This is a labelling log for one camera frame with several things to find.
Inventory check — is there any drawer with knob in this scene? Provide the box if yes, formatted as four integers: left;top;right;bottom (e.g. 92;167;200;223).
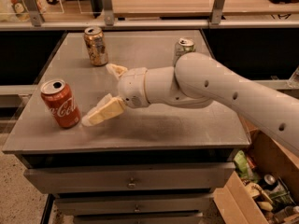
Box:
55;193;213;216
24;162;235;194

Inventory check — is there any gold brown soda can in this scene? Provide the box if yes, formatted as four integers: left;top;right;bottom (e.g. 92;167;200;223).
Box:
83;26;108;66

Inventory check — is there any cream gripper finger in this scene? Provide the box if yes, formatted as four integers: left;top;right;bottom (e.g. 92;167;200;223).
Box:
106;63;128;80
81;93;126;126

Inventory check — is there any middle drawer with knob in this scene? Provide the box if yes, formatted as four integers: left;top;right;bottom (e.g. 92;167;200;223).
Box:
55;193;213;216

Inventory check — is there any cardboard box of items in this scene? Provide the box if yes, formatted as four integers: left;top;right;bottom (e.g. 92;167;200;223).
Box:
214;118;299;224

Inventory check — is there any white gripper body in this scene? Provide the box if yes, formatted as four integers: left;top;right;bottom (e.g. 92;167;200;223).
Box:
118;67;150;108

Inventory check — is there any red coke can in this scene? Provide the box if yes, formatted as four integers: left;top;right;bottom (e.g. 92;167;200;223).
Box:
40;78;80;128

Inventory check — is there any metal railing bar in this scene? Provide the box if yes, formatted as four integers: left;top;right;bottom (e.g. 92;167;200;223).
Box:
0;20;299;31

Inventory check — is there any top drawer with knob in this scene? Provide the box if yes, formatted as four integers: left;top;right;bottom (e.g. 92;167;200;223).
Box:
24;162;235;194

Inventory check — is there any white green 7up can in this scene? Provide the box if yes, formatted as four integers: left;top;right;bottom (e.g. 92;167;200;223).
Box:
173;37;196;65

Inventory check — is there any bottom drawer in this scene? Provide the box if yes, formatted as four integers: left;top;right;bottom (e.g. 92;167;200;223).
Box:
74;212;203;224

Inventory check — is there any grey drawer cabinet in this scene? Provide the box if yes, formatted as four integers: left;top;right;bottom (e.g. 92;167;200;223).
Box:
2;29;251;224

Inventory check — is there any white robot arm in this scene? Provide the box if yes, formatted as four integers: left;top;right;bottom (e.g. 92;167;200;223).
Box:
82;52;299;156

